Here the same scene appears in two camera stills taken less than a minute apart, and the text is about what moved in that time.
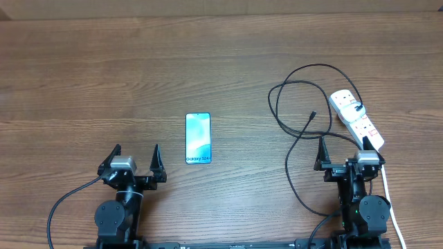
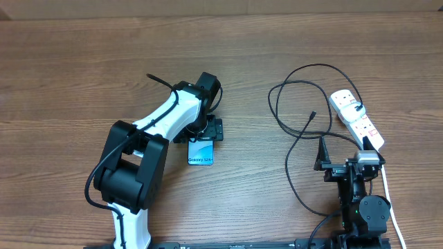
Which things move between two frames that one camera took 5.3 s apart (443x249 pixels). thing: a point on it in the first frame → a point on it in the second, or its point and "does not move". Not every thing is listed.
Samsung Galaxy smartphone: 198,138 does not move
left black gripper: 156,167 → 214,131
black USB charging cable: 281,122 does not move
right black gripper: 333,170 does not move
